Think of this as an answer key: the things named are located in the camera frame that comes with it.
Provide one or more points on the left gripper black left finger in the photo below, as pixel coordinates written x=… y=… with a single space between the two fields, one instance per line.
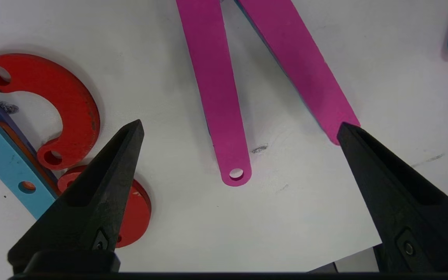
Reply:
x=91 y=202

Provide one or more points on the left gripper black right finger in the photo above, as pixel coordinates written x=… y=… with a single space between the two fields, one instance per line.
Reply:
x=410 y=210

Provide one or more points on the long pink bar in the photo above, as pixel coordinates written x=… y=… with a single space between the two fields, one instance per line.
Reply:
x=301 y=66
x=216 y=89

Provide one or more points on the large red curved piece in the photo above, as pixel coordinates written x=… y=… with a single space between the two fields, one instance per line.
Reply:
x=138 y=210
x=76 y=101

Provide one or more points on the long light blue bar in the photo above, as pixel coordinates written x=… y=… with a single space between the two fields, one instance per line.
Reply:
x=6 y=163

